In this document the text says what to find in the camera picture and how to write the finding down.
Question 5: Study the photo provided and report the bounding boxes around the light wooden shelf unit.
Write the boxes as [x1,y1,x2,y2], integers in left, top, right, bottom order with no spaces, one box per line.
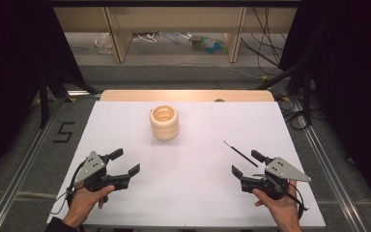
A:
[53,6,299,64]

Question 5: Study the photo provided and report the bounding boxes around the white cord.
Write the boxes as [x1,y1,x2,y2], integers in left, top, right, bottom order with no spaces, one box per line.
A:
[132,32,162,44]

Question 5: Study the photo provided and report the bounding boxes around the person's right hand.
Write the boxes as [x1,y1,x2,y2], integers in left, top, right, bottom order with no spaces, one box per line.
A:
[251,180,303,232]

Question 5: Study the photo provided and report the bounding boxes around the black curtain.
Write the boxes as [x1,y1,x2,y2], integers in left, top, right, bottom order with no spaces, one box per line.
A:
[0,0,90,187]
[277,0,371,214]

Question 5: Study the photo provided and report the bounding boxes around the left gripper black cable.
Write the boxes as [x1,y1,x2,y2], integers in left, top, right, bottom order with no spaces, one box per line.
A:
[48,159,88,217]

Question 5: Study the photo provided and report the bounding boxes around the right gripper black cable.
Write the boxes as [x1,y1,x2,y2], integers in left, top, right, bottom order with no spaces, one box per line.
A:
[252,173,309,220]

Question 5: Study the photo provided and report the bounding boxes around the black floor cables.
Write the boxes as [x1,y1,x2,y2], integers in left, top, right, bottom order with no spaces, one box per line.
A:
[273,91,314,131]

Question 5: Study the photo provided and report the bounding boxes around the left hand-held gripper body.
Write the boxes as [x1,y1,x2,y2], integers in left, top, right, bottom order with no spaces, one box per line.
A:
[74,150,130,193]

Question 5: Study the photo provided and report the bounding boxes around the black metal stand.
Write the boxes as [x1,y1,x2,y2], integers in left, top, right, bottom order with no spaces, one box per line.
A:
[253,59,314,126]
[38,66,101,130]

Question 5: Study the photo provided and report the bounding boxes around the clear plastic bag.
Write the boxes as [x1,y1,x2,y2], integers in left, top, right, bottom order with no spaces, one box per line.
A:
[94,32,114,55]

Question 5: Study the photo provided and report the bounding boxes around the ribbed wooden cup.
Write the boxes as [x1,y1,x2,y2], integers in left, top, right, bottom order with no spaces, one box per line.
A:
[149,104,180,141]

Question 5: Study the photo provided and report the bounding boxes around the thin black pen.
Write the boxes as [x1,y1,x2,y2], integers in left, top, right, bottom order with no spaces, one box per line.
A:
[223,140,259,168]

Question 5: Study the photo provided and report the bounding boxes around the hanging black cables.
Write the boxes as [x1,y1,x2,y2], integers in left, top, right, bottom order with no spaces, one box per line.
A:
[240,7,288,77]

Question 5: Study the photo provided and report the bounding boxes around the white table sheet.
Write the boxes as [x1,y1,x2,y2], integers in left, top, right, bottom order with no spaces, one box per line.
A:
[46,101,327,229]

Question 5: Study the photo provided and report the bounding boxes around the person's left hand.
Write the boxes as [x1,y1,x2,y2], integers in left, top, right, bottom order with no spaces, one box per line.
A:
[62,184,116,228]

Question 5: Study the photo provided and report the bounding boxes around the wooden table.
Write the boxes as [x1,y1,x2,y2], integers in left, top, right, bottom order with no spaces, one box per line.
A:
[100,89,275,102]

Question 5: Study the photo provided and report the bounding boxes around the aluminium floor rail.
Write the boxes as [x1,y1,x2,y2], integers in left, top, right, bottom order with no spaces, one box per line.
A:
[0,100,66,232]
[290,96,370,232]

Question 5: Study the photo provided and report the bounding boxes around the green and blue plastic items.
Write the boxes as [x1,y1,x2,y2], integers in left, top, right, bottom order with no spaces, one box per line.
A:
[188,33,228,55]

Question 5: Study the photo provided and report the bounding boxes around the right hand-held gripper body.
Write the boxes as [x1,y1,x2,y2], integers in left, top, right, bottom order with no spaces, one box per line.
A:
[240,157,313,201]

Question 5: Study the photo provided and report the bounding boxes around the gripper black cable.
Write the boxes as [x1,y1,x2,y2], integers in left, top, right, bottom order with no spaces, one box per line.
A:
[48,159,88,217]
[252,173,309,220]

